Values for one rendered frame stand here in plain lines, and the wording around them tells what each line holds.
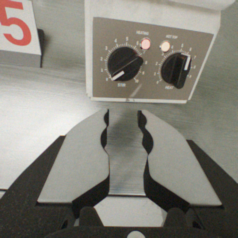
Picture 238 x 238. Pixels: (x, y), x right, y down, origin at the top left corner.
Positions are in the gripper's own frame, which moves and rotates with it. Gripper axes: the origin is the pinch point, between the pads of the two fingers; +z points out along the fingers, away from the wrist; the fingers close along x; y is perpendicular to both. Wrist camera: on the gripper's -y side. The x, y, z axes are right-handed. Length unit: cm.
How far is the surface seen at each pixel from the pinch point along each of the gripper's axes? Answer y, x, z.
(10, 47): -3.9, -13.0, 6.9
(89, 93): 0.1, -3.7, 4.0
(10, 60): -2.6, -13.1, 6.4
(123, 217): 16.9, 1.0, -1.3
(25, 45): -4.2, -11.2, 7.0
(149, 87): -0.7, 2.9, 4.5
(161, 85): -1.0, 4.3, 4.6
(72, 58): -2.8, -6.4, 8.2
